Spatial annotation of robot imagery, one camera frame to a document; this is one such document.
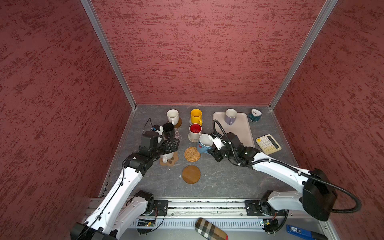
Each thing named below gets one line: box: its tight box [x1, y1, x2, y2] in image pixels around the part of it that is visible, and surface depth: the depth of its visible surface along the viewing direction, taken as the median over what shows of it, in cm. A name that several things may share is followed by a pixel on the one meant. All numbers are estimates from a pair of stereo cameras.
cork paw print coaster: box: [159, 151, 179, 167], surface depth 92 cm
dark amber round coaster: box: [174, 117, 183, 128], surface depth 109 cm
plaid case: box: [194, 217, 229, 240], surface depth 67 cm
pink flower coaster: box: [174, 128, 182, 141], surface depth 105 cm
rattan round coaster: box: [184, 146, 201, 163], surface depth 94 cm
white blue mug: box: [197, 133, 214, 154], surface depth 79 cm
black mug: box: [162, 122, 175, 139], surface depth 99 cm
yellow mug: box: [190, 108, 203, 126], surface depth 105 cm
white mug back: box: [224, 108, 238, 126], surface depth 109 cm
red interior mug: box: [189, 123, 203, 140], surface depth 99 cm
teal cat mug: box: [248, 108, 262, 122], surface depth 112 cm
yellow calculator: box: [255, 134, 282, 155], surface depth 99 cm
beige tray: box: [212, 112, 256, 148], surface depth 111 cm
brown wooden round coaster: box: [182, 164, 201, 185], surface depth 87 cm
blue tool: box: [286, 224, 329, 240], surface depth 67 cm
